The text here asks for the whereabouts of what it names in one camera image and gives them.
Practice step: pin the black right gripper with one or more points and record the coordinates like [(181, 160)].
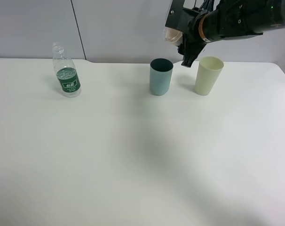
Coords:
[(192, 44)]

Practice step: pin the glass cup with blue sleeve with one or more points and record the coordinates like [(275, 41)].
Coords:
[(172, 36)]

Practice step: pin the clear green-label water bottle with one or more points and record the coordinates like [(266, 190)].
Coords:
[(65, 72)]

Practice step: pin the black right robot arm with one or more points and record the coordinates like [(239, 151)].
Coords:
[(229, 20)]

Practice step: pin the pale green plastic cup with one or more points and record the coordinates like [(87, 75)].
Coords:
[(209, 70)]

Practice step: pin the teal plastic cup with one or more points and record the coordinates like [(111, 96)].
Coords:
[(160, 76)]

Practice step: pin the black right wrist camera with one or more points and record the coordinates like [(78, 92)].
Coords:
[(179, 17)]

